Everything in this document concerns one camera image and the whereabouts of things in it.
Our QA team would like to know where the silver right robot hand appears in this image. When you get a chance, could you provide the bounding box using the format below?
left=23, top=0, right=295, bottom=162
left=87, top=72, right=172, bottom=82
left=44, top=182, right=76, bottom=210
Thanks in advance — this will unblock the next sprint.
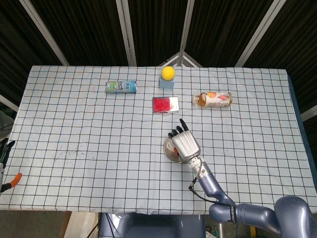
left=167, top=118, right=201, bottom=159

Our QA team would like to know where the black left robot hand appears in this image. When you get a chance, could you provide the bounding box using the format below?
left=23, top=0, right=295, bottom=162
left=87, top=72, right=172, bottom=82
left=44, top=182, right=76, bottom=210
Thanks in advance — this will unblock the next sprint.
left=0, top=138, right=23, bottom=193

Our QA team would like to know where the round metal plate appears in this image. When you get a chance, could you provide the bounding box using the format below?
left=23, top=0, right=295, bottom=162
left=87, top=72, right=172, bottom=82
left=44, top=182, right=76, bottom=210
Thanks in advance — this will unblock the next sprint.
left=163, top=136, right=192, bottom=163

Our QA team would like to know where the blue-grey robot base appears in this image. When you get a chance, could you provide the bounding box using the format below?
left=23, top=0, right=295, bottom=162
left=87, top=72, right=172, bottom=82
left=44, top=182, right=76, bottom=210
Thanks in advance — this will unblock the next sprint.
left=99, top=212, right=207, bottom=238

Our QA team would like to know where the red ink pad tin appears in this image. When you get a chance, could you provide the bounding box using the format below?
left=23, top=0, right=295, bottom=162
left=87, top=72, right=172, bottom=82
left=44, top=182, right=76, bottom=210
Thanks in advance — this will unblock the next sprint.
left=152, top=96, right=180, bottom=114

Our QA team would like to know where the tea bottle with label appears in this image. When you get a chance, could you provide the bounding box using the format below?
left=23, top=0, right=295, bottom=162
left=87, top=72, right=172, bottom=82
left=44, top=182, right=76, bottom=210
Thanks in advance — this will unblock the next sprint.
left=192, top=92, right=233, bottom=108

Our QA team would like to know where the light blue block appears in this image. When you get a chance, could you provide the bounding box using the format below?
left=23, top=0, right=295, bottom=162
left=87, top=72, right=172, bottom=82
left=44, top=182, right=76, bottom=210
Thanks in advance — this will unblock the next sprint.
left=159, top=77, right=175, bottom=90

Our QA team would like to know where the yellow ball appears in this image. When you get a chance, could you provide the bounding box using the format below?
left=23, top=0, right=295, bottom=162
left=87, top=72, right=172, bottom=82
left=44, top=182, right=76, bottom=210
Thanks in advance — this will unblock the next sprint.
left=161, top=66, right=175, bottom=81

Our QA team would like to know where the blue-green drink can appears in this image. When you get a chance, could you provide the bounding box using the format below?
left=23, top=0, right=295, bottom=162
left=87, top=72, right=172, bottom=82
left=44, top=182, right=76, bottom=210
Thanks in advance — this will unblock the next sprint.
left=106, top=80, right=138, bottom=94

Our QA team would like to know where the checkered light blue tablecloth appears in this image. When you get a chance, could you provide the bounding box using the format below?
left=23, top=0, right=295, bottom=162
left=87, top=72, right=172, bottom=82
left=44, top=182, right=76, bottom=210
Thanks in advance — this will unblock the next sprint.
left=0, top=64, right=317, bottom=215

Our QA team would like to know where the black curtain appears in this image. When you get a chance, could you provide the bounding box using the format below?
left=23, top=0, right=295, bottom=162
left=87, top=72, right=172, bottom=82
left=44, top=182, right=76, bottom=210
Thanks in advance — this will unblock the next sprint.
left=0, top=0, right=317, bottom=129

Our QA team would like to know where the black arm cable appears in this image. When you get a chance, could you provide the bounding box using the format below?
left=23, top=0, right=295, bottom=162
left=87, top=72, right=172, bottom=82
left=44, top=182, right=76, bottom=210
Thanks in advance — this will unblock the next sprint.
left=189, top=177, right=236, bottom=207

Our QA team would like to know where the white triangular frame foot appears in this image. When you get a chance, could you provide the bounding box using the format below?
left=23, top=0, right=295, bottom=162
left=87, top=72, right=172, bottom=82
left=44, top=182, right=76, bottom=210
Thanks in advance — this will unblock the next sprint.
left=158, top=51, right=203, bottom=67

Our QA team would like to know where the white frame post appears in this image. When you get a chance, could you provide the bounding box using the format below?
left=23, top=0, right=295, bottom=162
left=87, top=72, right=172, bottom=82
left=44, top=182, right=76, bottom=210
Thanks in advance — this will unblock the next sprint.
left=178, top=0, right=196, bottom=66
left=19, top=0, right=70, bottom=66
left=234, top=0, right=286, bottom=67
left=115, top=0, right=137, bottom=67

